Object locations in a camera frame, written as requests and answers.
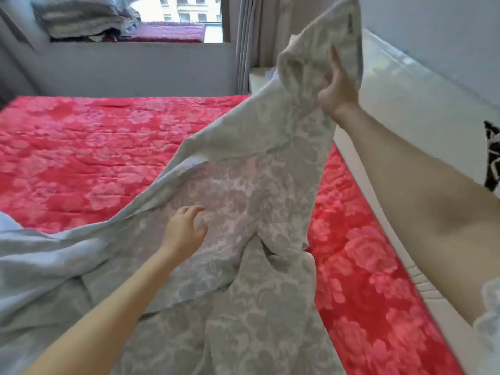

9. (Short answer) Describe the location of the person's left hand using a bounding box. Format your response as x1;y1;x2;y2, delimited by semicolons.
158;204;210;267

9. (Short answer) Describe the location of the person's right hand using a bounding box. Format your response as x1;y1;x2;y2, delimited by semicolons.
317;45;362;127

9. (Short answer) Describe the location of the blue-grey cloth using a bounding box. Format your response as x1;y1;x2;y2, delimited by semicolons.
0;0;364;375

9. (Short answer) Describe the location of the floral white pillow grey trim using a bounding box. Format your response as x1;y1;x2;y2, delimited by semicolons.
43;13;143;41
31;0;143;22

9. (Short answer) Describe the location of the person's right forearm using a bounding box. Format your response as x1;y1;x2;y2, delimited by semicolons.
334;105;500;325

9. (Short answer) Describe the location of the person's left forearm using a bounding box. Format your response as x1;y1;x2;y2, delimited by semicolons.
23;247;185;375

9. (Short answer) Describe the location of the person's white shirt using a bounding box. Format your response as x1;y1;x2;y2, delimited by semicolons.
472;277;500;375

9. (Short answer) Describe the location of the cream nightstand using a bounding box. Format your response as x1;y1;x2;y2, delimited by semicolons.
249;68;280;95

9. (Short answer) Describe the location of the grey curtain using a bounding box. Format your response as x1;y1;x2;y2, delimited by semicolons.
234;0;296;95

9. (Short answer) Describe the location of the red floral mattress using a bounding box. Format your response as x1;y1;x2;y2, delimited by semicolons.
0;95;466;375

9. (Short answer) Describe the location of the folded bedding on windowsill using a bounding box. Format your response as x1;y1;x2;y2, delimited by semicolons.
129;0;235;45

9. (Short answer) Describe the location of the red plaid folded cloth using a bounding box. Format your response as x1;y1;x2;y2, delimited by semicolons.
121;21;208;44

